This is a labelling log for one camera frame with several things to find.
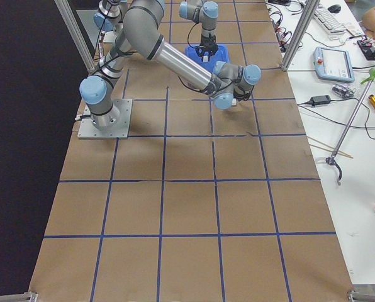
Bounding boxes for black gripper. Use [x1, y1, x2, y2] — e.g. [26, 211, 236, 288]
[233, 86, 254, 101]
[195, 35, 218, 58]

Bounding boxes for blue plastic tray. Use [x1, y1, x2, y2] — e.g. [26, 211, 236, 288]
[184, 44, 230, 72]

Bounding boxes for black power adapter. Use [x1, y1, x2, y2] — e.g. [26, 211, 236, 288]
[309, 95, 331, 107]

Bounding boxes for teach pendant tablet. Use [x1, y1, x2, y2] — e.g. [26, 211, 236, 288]
[313, 47, 355, 83]

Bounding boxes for wooden chopstick pair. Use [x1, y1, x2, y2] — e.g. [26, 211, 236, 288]
[307, 136, 353, 159]

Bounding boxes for white keyboard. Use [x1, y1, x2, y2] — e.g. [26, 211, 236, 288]
[313, 7, 346, 35]

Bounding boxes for black computer mouse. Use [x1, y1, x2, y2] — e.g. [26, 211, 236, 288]
[327, 4, 342, 14]

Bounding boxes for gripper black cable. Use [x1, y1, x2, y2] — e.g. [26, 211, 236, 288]
[186, 21, 201, 48]

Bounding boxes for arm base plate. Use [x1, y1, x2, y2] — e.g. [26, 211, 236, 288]
[98, 31, 116, 44]
[77, 99, 133, 139]

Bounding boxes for aluminium frame post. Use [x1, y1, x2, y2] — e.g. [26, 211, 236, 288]
[281, 0, 320, 72]

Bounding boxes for green handled reacher grabber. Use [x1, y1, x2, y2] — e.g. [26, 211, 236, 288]
[325, 68, 375, 186]

